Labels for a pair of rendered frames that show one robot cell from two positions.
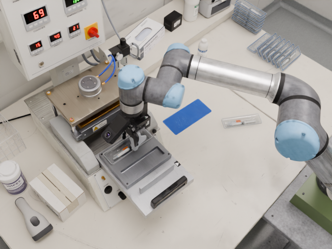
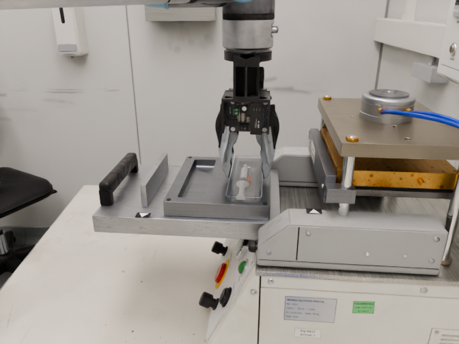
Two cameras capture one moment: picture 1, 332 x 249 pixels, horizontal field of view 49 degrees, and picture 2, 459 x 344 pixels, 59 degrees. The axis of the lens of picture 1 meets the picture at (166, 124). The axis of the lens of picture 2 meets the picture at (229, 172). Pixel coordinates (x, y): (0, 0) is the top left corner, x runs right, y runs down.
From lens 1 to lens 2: 1.48 m
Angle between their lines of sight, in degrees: 96
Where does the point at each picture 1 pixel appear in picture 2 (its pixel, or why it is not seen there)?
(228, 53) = not seen: outside the picture
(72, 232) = not seen: hidden behind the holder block
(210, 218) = (46, 331)
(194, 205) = (92, 329)
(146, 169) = (182, 174)
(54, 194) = not seen: hidden behind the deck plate
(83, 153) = (285, 149)
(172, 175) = (136, 201)
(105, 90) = (365, 123)
